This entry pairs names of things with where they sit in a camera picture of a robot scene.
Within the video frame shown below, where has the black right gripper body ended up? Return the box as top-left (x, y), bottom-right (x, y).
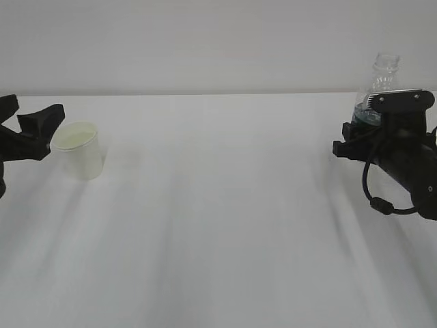
top-left (333, 113), bottom-right (430, 163)

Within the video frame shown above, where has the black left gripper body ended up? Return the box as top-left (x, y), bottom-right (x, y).
top-left (1, 126), bottom-right (51, 162)

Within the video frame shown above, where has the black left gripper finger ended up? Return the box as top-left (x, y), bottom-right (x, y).
top-left (17, 104), bottom-right (65, 145)
top-left (0, 94), bottom-right (19, 127)

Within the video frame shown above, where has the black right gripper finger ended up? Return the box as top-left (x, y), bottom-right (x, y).
top-left (342, 122), bottom-right (372, 142)

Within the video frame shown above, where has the white paper cup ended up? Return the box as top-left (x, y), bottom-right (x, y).
top-left (51, 121), bottom-right (103, 180)

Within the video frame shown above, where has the clear green-label water bottle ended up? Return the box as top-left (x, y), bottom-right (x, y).
top-left (352, 53), bottom-right (400, 126)

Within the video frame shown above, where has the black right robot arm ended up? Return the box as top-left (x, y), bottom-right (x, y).
top-left (333, 113), bottom-right (436, 221)

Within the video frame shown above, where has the black left camera cable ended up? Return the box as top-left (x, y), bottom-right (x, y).
top-left (0, 162), bottom-right (8, 201)

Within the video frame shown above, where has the black camera cable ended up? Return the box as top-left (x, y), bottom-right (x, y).
top-left (362, 126), bottom-right (437, 216)
top-left (0, 162), bottom-right (8, 201)

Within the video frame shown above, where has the black right camera cable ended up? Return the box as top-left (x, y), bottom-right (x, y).
top-left (362, 126), bottom-right (437, 216)

